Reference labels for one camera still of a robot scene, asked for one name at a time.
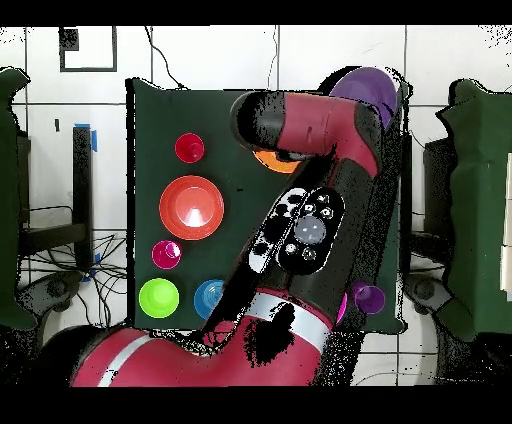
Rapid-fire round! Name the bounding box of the crimson cup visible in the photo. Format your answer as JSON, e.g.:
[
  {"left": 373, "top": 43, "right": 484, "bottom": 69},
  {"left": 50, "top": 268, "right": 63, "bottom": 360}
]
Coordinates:
[{"left": 150, "top": 239, "right": 183, "bottom": 271}]

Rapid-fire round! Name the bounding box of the pink bowl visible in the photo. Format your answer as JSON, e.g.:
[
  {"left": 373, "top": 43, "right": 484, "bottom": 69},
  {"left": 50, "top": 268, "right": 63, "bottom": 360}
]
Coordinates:
[{"left": 335, "top": 291, "right": 348, "bottom": 325}]

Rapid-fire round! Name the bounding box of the black wheeled base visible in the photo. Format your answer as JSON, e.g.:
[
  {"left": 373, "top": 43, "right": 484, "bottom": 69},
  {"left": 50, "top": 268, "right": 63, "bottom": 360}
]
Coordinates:
[
  {"left": 403, "top": 273, "right": 453, "bottom": 317},
  {"left": 17, "top": 271, "right": 85, "bottom": 317}
]

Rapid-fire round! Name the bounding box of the dark green tablecloth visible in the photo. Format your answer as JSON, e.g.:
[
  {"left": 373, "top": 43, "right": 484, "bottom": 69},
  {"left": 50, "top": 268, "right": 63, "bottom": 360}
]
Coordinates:
[{"left": 126, "top": 77, "right": 411, "bottom": 333}]

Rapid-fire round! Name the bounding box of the purple cup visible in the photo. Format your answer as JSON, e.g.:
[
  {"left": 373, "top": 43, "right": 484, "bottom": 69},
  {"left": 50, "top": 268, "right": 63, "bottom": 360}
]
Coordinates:
[{"left": 351, "top": 279, "right": 387, "bottom": 316}]

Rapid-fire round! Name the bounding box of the black stand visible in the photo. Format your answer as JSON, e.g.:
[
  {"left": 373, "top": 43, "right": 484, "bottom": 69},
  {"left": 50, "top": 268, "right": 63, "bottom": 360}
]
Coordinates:
[
  {"left": 17, "top": 126, "right": 94, "bottom": 273},
  {"left": 400, "top": 134, "right": 455, "bottom": 257}
]

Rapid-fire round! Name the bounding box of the black floor cable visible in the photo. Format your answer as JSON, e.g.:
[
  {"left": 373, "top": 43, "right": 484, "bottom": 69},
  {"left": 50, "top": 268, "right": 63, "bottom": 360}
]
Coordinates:
[{"left": 143, "top": 26, "right": 188, "bottom": 91}]

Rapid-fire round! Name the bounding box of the green cloth side table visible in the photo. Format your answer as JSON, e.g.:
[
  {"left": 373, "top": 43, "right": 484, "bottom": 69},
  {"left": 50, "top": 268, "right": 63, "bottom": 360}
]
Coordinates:
[
  {"left": 0, "top": 66, "right": 37, "bottom": 331},
  {"left": 437, "top": 78, "right": 512, "bottom": 341}
]

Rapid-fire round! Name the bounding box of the purple bowl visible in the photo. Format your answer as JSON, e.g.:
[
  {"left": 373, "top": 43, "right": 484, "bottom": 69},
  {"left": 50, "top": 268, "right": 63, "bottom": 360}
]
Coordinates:
[{"left": 329, "top": 66, "right": 401, "bottom": 129}]

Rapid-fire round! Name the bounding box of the red-orange bowl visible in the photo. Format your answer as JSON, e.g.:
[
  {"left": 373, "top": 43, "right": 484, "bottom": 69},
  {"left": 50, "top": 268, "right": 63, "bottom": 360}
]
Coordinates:
[{"left": 158, "top": 174, "right": 226, "bottom": 242}]

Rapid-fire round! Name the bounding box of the orange bowl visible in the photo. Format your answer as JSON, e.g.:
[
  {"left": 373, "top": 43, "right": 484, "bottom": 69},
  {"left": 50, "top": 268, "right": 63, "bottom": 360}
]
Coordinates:
[{"left": 252, "top": 149, "right": 301, "bottom": 174}]

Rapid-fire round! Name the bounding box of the tangle of floor cables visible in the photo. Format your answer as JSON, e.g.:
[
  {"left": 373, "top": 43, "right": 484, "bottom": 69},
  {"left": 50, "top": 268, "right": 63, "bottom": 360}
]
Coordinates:
[{"left": 19, "top": 205, "right": 129, "bottom": 329}]

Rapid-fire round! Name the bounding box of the small blue bowl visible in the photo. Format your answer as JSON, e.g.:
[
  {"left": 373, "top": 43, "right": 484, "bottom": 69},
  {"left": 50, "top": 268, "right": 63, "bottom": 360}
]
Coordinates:
[{"left": 193, "top": 278, "right": 226, "bottom": 321}]

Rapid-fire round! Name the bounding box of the red cup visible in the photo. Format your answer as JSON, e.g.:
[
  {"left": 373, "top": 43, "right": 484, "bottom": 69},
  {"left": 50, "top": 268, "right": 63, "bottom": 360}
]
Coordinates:
[{"left": 174, "top": 132, "right": 206, "bottom": 165}]

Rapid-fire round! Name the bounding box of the white box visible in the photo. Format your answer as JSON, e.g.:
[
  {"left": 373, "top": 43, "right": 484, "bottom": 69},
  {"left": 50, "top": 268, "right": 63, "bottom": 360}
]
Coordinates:
[{"left": 499, "top": 151, "right": 512, "bottom": 301}]

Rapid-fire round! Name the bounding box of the black square floor frame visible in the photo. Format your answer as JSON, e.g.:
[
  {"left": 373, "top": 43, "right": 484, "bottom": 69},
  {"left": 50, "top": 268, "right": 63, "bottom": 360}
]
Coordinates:
[{"left": 58, "top": 26, "right": 118, "bottom": 73}]

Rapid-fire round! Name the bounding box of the blue tape strip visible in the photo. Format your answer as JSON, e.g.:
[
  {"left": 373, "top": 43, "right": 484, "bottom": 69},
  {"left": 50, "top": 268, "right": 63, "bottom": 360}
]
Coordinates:
[{"left": 73, "top": 122, "right": 98, "bottom": 153}]

